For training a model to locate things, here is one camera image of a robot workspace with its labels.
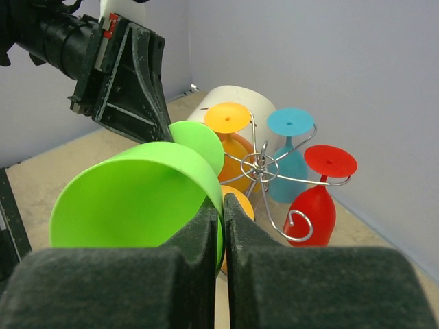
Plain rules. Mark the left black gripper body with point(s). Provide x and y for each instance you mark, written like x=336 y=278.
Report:
x=100 y=59

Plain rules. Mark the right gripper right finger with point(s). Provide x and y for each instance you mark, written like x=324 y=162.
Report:
x=326 y=287

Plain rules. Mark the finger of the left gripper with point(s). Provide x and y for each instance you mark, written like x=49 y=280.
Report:
x=131 y=102

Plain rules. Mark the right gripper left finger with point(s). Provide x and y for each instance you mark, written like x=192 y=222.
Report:
x=171 y=286

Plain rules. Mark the red plastic wine glass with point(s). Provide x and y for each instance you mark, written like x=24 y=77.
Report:
x=313 y=212

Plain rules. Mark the orange wine glass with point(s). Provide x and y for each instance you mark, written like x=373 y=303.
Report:
x=227 y=119
x=236 y=221

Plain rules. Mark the green plastic wine glass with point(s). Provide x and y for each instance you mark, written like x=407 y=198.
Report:
x=142 y=196

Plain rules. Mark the blue plastic wine glass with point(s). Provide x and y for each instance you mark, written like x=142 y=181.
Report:
x=288 y=122

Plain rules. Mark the orange wine glass front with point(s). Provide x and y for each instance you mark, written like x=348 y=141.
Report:
x=227 y=119

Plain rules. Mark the chrome wine glass rack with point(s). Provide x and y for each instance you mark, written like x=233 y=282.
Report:
x=255 y=167

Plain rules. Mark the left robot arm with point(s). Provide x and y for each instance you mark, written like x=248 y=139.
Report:
x=39 y=27

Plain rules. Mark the round white drawer cabinet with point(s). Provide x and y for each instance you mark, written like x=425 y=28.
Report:
x=259 y=105

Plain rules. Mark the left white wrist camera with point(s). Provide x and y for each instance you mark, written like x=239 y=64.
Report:
x=134 y=11

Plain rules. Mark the black base frame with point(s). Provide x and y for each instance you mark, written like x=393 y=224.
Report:
x=15 y=244

